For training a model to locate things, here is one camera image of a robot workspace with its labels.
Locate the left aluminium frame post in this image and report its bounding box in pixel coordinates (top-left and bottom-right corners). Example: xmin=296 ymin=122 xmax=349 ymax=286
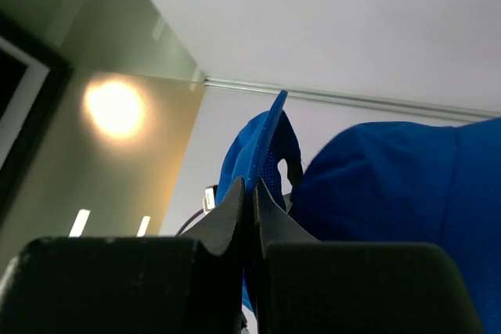
xmin=204 ymin=76 xmax=500 ymax=122

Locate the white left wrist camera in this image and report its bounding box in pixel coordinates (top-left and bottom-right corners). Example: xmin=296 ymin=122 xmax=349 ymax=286
xmin=202 ymin=185 xmax=218 ymax=214

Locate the blue cap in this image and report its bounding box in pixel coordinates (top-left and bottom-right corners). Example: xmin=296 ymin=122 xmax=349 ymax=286
xmin=292 ymin=119 xmax=500 ymax=333
xmin=215 ymin=91 xmax=303 ymax=318

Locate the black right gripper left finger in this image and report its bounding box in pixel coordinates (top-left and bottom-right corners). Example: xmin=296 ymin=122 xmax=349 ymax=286
xmin=1 ymin=178 xmax=245 ymax=333

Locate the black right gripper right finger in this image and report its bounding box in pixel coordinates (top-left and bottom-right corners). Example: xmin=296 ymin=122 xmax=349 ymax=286
xmin=254 ymin=181 xmax=484 ymax=333

